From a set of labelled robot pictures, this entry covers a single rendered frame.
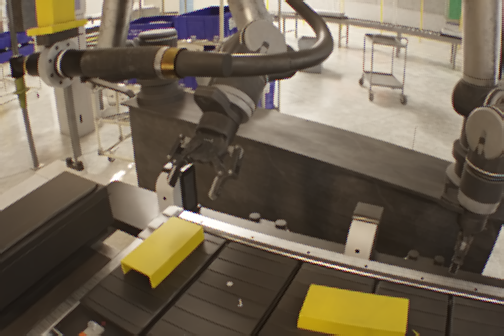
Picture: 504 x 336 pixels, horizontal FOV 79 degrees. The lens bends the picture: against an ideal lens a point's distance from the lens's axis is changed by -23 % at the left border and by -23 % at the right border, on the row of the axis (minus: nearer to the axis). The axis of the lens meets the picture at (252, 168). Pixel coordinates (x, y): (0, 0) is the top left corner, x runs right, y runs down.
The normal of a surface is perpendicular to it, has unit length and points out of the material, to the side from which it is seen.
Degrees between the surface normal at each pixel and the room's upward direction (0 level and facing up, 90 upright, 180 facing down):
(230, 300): 0
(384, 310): 0
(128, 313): 0
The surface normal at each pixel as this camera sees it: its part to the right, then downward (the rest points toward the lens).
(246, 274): 0.00, -0.89
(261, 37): 0.51, -0.10
